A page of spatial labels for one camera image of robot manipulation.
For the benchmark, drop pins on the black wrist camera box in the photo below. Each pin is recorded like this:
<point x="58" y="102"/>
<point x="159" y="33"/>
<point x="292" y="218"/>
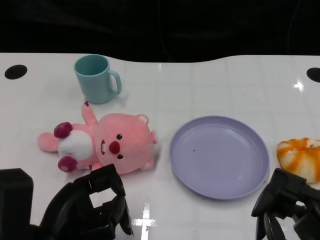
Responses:
<point x="15" y="197"/>

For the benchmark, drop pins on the pink plush doll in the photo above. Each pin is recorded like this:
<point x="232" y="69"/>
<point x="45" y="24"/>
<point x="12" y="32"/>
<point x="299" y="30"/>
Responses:
<point x="125" y="140"/>

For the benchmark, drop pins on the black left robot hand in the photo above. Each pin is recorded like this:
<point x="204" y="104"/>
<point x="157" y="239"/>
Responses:
<point x="75" y="207"/>

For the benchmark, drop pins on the black cloth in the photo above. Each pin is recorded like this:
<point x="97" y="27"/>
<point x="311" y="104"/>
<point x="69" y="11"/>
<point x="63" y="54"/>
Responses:
<point x="100" y="25"/>

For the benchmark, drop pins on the purple plastic plate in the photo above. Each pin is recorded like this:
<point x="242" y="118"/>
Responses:
<point x="220" y="157"/>

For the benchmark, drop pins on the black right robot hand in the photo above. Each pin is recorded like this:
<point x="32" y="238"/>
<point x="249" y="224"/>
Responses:
<point x="285" y="197"/>

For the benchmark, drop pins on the orange and white bread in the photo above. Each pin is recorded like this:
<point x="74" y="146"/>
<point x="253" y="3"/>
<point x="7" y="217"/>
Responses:
<point x="300" y="160"/>

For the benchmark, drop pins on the teal plastic mug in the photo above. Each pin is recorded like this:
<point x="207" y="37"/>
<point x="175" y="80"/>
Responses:
<point x="95" y="85"/>

